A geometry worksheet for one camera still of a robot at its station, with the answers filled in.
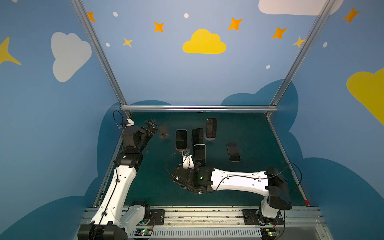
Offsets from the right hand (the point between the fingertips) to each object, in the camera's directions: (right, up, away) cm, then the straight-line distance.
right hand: (183, 166), depth 76 cm
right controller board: (+42, -31, -4) cm, 52 cm away
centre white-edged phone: (+9, +4, +12) cm, 16 cm away
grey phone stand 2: (+16, +12, +28) cm, 34 cm away
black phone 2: (+8, +12, +29) cm, 33 cm away
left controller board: (-19, -30, -5) cm, 36 cm away
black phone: (+33, +3, +25) cm, 41 cm away
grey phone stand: (-16, +17, +28) cm, 36 cm away
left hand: (-15, +22, 0) cm, 26 cm away
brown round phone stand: (-3, +5, +22) cm, 23 cm away
